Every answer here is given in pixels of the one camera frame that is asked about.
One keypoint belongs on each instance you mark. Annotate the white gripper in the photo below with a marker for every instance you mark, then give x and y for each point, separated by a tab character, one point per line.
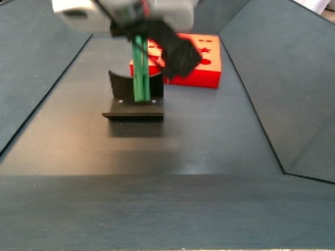
83	15

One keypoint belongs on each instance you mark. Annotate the green three-prong object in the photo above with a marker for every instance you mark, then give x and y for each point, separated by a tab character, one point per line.
142	91

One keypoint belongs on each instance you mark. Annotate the black curved fixture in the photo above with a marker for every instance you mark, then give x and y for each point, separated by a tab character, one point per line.
124	109

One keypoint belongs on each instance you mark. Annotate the red shape-sorter block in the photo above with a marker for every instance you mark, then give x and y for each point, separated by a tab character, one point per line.
206	75

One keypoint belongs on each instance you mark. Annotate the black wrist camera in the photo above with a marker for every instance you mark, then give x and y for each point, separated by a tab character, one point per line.
180	55

